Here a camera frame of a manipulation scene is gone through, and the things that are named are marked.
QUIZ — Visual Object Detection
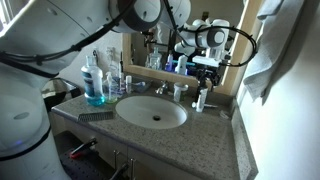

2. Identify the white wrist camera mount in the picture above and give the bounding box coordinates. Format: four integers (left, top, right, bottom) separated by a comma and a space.
192, 54, 224, 68

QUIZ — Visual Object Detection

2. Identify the black comb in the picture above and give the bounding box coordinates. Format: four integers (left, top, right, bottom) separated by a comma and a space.
77, 110, 115, 123

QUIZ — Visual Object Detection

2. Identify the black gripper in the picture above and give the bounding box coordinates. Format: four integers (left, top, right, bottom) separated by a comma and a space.
196, 67, 222, 97

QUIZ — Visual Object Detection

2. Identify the small white bottle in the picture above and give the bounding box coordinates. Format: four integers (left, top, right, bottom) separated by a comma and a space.
125, 75, 133, 94

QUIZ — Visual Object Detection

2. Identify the chrome faucet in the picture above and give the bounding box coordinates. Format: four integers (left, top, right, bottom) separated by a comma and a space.
154, 79, 170, 96

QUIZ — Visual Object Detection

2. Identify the white squeeze tube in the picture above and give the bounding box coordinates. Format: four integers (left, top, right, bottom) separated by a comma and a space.
195, 87, 209, 113

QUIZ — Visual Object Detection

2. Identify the white toothbrush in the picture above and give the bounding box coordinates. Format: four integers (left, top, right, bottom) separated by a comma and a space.
191, 101, 219, 110

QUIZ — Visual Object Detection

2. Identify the blue mouthwash bottle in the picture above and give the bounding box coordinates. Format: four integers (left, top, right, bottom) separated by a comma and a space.
80, 54, 106, 108

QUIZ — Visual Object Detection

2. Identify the metal cabinet handle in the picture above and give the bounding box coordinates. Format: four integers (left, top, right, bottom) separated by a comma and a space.
113, 149, 120, 171
129, 158, 137, 180

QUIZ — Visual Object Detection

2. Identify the gray hanging towel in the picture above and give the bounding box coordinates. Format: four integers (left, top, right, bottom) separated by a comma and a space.
242, 0, 306, 103

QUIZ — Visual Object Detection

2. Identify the wooden vanity cabinet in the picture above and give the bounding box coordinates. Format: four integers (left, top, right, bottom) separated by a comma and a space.
49, 111, 201, 180

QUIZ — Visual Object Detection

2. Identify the red black hand tool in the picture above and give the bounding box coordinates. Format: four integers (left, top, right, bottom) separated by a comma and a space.
69, 138, 99, 160

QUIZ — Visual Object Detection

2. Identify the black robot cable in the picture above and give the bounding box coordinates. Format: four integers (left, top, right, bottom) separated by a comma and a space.
0, 0, 138, 79

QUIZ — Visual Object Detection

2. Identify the white oval sink basin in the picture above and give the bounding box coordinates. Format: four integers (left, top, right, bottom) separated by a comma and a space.
114, 95, 189, 130

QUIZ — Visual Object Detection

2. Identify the clear green soap pump bottle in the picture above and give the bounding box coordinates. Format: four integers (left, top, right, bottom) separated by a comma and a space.
102, 71, 119, 104

